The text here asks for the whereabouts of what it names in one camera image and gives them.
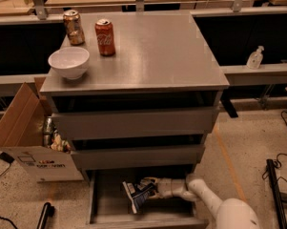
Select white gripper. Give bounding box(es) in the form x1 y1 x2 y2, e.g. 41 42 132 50
140 177 197 202

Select blue chip bag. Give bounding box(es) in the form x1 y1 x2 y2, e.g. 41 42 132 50
122 181 155 214

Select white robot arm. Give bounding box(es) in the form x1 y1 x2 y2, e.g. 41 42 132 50
140 174 261 229

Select open bottom drawer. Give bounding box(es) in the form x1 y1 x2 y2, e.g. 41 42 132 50
87 165 209 229

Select grey drawer cabinet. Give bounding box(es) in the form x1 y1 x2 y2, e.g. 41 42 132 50
41 11 229 179

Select black object bottom left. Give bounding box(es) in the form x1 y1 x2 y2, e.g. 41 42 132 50
36 202 55 229

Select cans and snacks in box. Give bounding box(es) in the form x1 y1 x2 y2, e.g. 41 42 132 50
42 116 71 153

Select black stand bar right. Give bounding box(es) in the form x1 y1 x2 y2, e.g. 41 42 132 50
266 159 287 229

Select cardboard box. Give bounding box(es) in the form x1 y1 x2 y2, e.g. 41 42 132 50
0 83 83 182

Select white bowl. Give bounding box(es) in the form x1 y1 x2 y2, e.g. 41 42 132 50
48 47 90 79

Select red cola can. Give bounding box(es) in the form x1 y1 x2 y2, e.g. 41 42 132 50
94 18 115 56

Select clear sanitizer pump bottle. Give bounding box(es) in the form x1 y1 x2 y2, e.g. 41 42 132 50
246 46 264 70

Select gold patterned can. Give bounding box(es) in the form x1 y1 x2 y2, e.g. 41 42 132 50
63 10 85 45

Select grey metal railing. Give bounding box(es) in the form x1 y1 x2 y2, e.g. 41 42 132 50
0 0 287 27

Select black cable left floor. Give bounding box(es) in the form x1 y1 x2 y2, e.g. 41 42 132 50
0 151 15 186

